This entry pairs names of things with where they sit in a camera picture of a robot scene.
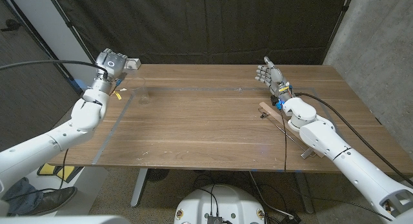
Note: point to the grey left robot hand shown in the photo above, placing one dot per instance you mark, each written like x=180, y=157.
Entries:
x=111, y=64

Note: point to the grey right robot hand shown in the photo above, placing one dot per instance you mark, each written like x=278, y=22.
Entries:
x=276, y=78

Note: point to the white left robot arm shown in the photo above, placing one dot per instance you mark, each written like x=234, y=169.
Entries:
x=48, y=146

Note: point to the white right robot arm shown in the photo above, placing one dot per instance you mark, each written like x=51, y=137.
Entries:
x=348, y=162

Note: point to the white power strip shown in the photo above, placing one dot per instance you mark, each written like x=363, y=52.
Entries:
x=134, y=63

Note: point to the wooden bar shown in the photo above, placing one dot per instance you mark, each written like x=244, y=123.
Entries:
x=269, y=109

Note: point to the small black clip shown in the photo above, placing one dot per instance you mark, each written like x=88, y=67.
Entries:
x=264, y=115

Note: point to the clear drinking glass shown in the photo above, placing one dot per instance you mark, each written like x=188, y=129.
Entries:
x=140, y=93

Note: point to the black backdrop stand pole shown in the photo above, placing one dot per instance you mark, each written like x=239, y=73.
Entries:
x=342, y=15
x=72, y=28

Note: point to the black backdrop curtain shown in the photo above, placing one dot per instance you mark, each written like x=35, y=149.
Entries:
x=206, y=24

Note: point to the dark wooden door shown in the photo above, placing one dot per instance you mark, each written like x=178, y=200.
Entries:
x=26, y=98

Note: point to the yellow black foot pedal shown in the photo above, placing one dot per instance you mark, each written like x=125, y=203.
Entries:
x=47, y=169
x=67, y=173

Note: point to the grey table leg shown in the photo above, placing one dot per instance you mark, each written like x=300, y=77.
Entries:
x=305, y=193

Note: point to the round black floor fan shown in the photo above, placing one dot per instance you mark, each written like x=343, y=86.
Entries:
x=158, y=175

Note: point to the white table leg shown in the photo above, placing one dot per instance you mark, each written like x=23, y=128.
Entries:
x=139, y=187

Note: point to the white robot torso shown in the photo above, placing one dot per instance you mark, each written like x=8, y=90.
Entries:
x=219, y=201

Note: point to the black floor plug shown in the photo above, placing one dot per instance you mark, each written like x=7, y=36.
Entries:
x=292, y=218

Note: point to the dark leather shoe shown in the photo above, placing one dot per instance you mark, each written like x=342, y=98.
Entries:
x=55, y=201

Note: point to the person's blue jeans leg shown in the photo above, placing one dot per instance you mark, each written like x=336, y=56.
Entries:
x=22, y=198

